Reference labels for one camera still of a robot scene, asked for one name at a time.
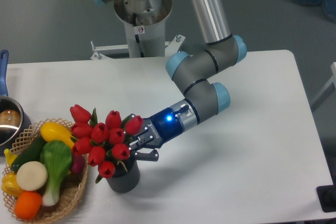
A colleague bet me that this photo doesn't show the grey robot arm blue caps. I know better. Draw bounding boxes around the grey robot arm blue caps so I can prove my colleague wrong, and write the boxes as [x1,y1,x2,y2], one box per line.
[94,0,247,161]

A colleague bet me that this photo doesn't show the green bok choy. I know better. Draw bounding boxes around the green bok choy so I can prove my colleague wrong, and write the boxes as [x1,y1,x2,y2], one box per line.
[40,140,72,207]

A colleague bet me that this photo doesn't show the steel saucepan blue handle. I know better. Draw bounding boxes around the steel saucepan blue handle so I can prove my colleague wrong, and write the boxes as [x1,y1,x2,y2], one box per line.
[1,49,31,156]

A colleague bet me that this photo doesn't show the purple red radish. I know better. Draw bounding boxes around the purple red radish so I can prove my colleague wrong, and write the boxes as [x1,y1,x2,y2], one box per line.
[69,155,86,174]

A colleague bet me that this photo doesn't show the orange fruit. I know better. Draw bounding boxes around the orange fruit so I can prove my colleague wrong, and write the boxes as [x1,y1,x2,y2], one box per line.
[14,191,42,220]

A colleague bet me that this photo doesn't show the yellow banana tip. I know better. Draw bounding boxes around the yellow banana tip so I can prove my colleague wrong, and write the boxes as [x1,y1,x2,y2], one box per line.
[4,148,17,167]

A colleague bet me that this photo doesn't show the woven wicker basket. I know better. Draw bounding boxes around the woven wicker basket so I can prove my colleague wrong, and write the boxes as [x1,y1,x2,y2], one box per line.
[1,118,88,223]

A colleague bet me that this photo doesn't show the yellow bell pepper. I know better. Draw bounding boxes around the yellow bell pepper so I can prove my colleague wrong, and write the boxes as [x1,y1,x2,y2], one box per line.
[1,172,24,198]

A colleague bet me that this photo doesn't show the yellow squash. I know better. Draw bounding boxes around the yellow squash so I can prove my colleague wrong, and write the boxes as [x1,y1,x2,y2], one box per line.
[40,122,75,148]

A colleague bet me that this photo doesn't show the cream round bun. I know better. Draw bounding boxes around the cream round bun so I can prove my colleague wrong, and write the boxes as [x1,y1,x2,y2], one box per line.
[16,161,48,191]

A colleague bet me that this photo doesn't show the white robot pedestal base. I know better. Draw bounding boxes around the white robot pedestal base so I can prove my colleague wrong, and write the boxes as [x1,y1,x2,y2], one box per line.
[91,0,185,59]

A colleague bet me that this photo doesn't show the dark green cucumber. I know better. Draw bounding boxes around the dark green cucumber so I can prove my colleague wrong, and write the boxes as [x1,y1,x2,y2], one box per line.
[10,135,47,172]

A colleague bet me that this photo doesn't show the dark grey ribbed vase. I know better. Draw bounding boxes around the dark grey ribbed vase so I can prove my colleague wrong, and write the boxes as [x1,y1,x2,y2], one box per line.
[106,158,140,194]

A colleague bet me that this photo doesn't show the red tulip bouquet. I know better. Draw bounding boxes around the red tulip bouquet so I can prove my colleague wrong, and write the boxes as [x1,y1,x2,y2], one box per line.
[70,104,144,183]

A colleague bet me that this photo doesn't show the white frame at right edge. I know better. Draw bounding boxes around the white frame at right edge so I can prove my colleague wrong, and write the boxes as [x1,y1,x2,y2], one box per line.
[310,62,335,112]

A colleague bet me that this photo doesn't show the black device at table edge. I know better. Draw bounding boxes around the black device at table edge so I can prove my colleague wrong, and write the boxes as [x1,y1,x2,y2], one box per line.
[316,185,335,212]

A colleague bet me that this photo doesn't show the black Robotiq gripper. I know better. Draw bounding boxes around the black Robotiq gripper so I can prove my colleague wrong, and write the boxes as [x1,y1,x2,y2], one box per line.
[123,107,185,162]

